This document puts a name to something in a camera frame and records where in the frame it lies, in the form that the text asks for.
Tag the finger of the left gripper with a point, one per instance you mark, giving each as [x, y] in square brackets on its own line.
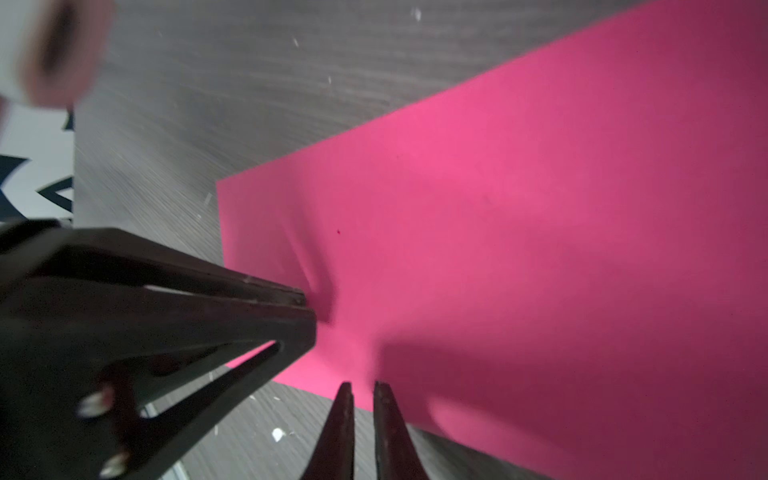
[46, 248]
[108, 382]

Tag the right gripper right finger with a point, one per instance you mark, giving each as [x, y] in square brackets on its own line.
[395, 453]

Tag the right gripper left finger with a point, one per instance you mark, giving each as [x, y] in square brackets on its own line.
[334, 453]

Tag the magenta paper sheet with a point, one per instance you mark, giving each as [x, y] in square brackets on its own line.
[561, 262]

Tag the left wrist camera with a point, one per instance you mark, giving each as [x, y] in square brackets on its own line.
[50, 50]

